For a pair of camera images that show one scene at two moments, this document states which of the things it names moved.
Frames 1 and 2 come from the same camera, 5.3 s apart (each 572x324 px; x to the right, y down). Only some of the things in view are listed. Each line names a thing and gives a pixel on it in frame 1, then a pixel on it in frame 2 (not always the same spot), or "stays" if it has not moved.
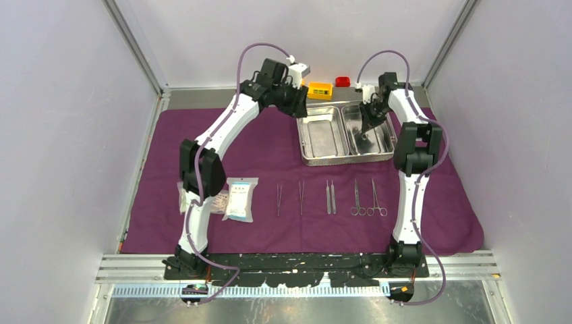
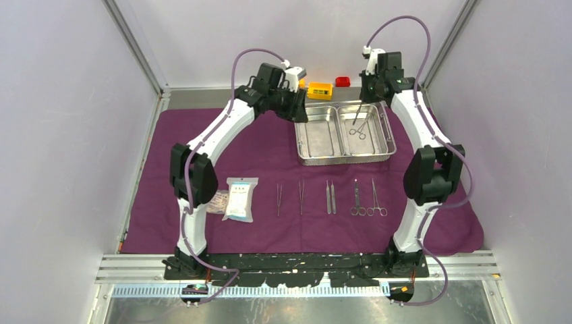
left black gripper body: x=289 y=98 stays
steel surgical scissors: x=357 y=210 stays
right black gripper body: x=373 y=112 → x=369 y=90
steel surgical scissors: x=370 y=211 stays
